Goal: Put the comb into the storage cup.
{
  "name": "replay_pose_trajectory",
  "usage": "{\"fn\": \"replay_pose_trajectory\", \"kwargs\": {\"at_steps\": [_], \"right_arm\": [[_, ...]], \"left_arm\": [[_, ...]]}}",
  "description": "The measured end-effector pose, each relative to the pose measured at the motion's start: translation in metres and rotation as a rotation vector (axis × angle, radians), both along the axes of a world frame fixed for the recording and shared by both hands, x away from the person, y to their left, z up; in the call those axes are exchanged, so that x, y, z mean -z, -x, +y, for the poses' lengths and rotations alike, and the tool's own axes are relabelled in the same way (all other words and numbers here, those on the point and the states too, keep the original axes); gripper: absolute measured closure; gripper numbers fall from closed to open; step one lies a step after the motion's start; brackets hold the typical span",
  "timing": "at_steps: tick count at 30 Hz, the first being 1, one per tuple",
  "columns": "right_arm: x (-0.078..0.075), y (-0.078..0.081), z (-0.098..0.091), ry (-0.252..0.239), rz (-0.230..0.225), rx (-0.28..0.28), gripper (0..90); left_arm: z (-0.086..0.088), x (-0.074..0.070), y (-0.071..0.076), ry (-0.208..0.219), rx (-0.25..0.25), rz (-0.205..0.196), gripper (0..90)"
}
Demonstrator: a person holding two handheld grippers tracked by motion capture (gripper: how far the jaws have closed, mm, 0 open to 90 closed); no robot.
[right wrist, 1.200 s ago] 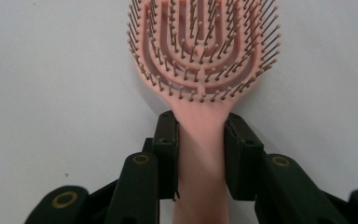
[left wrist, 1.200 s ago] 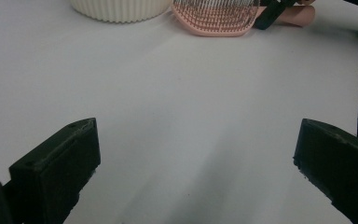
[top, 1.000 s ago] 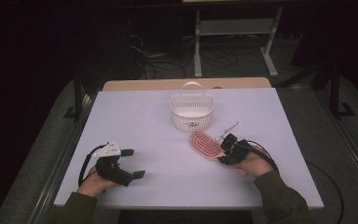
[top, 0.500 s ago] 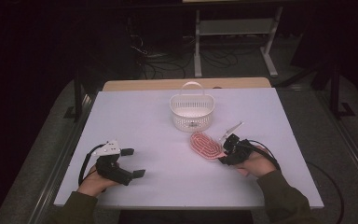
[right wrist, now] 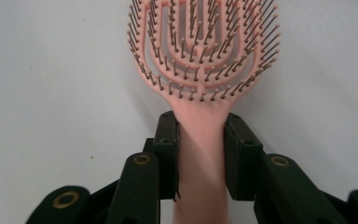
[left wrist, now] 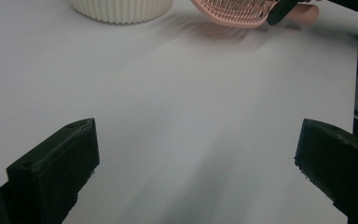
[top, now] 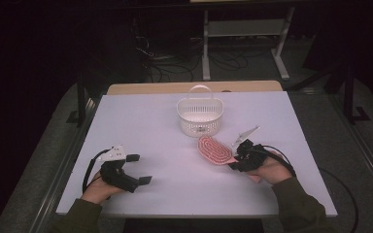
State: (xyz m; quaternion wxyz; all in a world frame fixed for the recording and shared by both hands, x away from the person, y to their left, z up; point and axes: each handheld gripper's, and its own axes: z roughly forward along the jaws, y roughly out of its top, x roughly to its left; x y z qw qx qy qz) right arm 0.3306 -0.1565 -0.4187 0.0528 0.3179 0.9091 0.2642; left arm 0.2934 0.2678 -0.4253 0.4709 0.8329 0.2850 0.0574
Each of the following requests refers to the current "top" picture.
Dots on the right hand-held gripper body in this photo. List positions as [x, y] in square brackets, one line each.
[252, 157]

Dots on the person's left hand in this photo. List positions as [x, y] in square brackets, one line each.
[97, 191]

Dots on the white perforated plastic basket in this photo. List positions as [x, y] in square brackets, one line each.
[200, 113]

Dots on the person's right hand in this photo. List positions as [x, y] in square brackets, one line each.
[273, 171]

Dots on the pink hairbrush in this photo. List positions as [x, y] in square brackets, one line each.
[214, 151]

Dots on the metal rail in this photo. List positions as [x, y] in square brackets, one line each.
[66, 161]
[366, 152]

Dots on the white metal desk frame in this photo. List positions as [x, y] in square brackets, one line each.
[244, 28]

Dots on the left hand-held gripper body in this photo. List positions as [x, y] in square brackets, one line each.
[118, 177]

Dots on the black metal stand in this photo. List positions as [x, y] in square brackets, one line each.
[349, 97]
[81, 103]

